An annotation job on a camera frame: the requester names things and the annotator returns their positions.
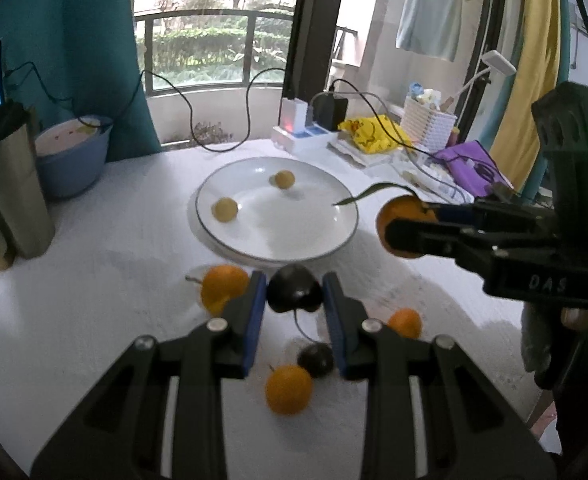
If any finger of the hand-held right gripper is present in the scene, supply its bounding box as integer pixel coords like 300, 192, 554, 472
423, 203, 478, 226
386, 217, 467, 259

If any black balcony railing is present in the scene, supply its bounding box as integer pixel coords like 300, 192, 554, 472
134, 9, 295, 92

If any large dark plum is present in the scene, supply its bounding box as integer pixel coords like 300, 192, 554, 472
266, 263, 323, 314

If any person's right hand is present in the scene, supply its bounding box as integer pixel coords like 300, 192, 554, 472
560, 306, 588, 332

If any orange with short stem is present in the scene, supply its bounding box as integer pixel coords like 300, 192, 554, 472
186, 265, 251, 316

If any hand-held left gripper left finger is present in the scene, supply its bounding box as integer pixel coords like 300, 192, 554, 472
30, 271, 267, 480

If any yellow plastic bag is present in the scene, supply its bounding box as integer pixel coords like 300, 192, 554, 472
338, 115, 415, 154

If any purple pouch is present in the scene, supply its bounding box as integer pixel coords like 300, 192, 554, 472
433, 142, 515, 197

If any blue plastic basin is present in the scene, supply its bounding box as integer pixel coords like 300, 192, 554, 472
34, 115, 115, 199

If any orange with green leaf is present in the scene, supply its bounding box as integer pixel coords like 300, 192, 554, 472
333, 182, 439, 260

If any stainless steel tumbler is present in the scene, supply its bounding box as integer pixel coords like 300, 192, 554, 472
0, 101, 56, 261

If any black adapter cable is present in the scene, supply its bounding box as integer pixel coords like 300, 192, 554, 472
327, 78, 419, 153

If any white folded cloth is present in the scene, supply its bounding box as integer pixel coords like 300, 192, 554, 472
328, 139, 401, 167

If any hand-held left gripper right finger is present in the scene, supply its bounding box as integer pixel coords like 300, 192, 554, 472
322, 272, 558, 480

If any white charging dock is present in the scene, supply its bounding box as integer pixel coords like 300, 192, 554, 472
272, 97, 341, 156

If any white plate with dark rim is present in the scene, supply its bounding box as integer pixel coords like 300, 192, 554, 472
195, 156, 360, 268

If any white woven basket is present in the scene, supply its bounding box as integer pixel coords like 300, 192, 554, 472
401, 95, 459, 149

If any light blue hanging shirt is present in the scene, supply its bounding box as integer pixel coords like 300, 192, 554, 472
396, 0, 465, 62

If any small dark plum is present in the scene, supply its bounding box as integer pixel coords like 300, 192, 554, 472
297, 343, 335, 379

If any yellow curtain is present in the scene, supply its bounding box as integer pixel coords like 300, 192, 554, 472
488, 0, 563, 192

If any white desk lamp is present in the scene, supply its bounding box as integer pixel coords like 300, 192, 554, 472
452, 50, 517, 107

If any teal curtain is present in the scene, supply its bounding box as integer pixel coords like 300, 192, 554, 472
0, 0, 163, 163

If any black power adapter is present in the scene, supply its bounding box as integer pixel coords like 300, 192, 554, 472
313, 92, 349, 131

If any small orange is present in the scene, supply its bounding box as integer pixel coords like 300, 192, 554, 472
387, 308, 423, 340

